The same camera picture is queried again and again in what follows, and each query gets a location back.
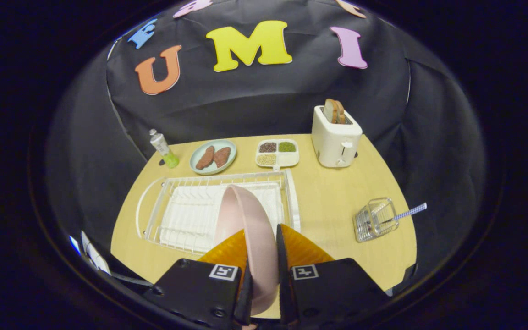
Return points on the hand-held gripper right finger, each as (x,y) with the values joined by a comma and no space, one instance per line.
(328,288)

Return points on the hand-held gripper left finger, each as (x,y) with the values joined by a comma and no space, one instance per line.
(200,288)

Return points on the pink plate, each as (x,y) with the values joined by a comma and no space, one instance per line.
(255,229)

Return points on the pale green plate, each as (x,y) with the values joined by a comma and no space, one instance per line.
(230,147)

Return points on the white ribbed drain tray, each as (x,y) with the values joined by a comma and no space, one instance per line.
(190,215)

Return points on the brown sausage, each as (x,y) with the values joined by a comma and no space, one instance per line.
(205,157)
(222,156)

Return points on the white divided tray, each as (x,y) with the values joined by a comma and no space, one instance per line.
(289,159)

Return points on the yellow grains heap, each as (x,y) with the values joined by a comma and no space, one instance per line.
(266,159)

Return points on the white toaster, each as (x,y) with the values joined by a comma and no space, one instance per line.
(332,142)

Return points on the green beans heap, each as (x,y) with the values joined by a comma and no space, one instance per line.
(287,146)

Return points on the clear bottle with green liquid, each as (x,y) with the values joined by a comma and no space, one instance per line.
(161,145)

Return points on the dark beans heap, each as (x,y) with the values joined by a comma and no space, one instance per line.
(267,147)

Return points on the toast slice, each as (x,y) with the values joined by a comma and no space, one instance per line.
(329,110)
(340,112)

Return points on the black backdrop cloth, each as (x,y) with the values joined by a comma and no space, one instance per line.
(255,105)

